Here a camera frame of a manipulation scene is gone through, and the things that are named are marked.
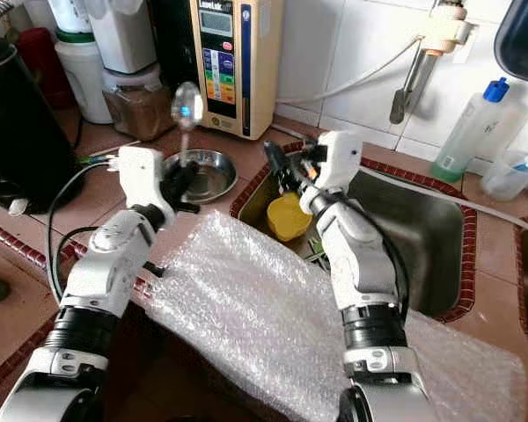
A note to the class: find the jar of brown powder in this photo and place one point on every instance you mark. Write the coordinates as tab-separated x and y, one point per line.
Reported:
136	110

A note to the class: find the clear bottle with blue cap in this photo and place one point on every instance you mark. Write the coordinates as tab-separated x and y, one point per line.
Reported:
466	132

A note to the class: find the white plastic stick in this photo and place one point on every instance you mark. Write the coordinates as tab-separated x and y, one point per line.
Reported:
97	156
101	146

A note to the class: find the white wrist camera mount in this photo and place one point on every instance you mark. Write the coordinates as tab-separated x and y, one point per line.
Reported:
341	158
142	180

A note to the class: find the chrome wall tap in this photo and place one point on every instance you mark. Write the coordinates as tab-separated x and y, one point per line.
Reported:
409	83

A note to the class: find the green white plastic utensil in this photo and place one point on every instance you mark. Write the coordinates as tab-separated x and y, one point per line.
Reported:
317	251

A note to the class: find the clear bubble wrap sheet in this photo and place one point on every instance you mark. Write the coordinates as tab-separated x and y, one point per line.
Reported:
264	334

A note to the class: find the white bottle with green band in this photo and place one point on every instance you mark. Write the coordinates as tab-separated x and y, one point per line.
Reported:
84	83

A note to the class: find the cream tap diverter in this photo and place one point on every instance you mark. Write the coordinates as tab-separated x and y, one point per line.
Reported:
444	35

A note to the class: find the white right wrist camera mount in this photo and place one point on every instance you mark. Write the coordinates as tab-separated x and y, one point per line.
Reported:
341	158

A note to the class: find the dark blue pan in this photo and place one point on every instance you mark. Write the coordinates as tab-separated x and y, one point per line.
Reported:
524	40

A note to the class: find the round steel bowl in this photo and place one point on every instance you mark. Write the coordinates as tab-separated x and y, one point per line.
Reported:
216	174

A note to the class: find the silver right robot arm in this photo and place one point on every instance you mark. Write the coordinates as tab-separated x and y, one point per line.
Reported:
365	255

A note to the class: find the steel spoon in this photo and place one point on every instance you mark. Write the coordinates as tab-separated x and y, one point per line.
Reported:
186	104

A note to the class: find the black electric kettle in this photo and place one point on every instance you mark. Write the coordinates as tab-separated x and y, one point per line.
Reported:
31	132

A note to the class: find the clear plastic cup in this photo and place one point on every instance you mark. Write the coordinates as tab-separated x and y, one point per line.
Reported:
502	180

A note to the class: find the yellow plastic cup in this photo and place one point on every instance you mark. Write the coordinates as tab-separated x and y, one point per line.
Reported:
289	218

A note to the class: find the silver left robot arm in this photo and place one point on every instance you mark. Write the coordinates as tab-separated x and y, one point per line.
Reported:
114	264

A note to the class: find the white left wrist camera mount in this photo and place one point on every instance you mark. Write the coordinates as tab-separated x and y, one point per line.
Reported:
142	180

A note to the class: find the short black tape strip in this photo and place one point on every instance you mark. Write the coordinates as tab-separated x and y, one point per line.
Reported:
155	270

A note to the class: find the white plastic jug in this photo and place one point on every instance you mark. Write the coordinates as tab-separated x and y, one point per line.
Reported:
123	40

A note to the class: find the cream water ionizer machine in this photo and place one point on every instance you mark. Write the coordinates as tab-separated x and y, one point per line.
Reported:
233	66

